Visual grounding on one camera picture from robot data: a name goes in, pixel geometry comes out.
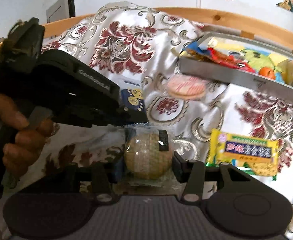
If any beige round biscuit pack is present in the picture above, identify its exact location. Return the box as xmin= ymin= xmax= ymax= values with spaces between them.
xmin=123 ymin=123 xmax=175 ymax=187

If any pink round biscuit pack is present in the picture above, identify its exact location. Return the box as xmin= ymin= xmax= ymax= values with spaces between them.
xmin=166 ymin=74 xmax=207 ymax=100

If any grey wall panel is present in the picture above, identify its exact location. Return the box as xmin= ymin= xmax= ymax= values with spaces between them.
xmin=46 ymin=0 xmax=76 ymax=23

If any green cartoon drawing sheet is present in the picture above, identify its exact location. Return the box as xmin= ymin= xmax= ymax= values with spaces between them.
xmin=180 ymin=36 xmax=290 ymax=83

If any red snack packet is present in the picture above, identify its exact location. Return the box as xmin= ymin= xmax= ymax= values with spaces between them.
xmin=207 ymin=48 xmax=256 ymax=74

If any orange tangerine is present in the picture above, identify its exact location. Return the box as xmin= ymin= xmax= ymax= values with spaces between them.
xmin=258 ymin=67 xmax=275 ymax=80

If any wooden bed frame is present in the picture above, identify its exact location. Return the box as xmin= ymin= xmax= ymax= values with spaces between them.
xmin=0 ymin=7 xmax=293 ymax=51

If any brown small snack packet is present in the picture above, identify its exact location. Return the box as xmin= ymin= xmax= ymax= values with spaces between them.
xmin=184 ymin=49 xmax=212 ymax=62

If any yellow seaweed cracker packet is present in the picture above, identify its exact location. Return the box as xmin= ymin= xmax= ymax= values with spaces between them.
xmin=206 ymin=129 xmax=279 ymax=178

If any grey cardboard tray box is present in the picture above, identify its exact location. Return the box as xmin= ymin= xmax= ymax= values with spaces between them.
xmin=179 ymin=31 xmax=293 ymax=104

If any dark blue calcium packet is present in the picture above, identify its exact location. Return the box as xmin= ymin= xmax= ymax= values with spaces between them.
xmin=119 ymin=79 xmax=146 ymax=112

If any person's left hand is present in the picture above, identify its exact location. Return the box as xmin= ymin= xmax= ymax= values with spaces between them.
xmin=0 ymin=94 xmax=53 ymax=179

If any floral satin bedspread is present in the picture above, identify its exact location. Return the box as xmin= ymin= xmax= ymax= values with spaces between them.
xmin=0 ymin=2 xmax=293 ymax=240

